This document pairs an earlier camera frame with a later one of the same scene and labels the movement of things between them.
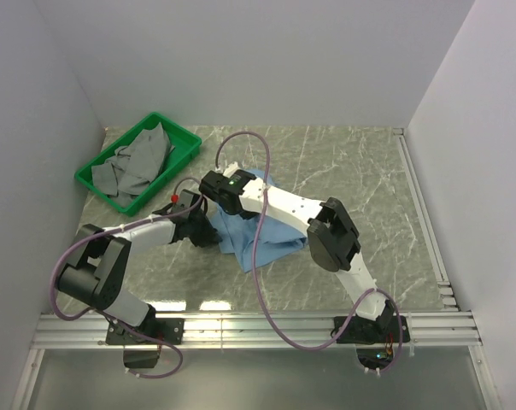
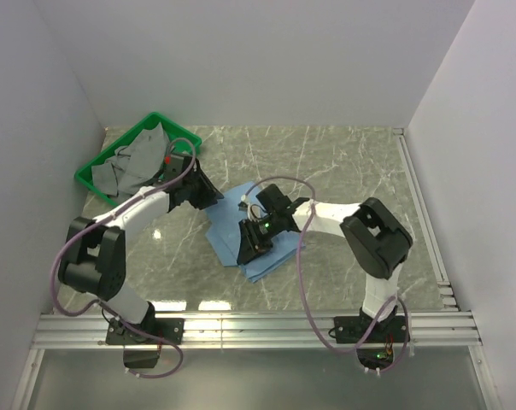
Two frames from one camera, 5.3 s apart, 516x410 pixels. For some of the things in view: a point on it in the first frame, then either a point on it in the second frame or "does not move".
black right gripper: (248, 215) -> (249, 248)
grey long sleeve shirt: (129, 171) does not move
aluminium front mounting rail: (427, 329) does not move
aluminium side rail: (448, 297) does not move
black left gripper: (210, 236) -> (202, 202)
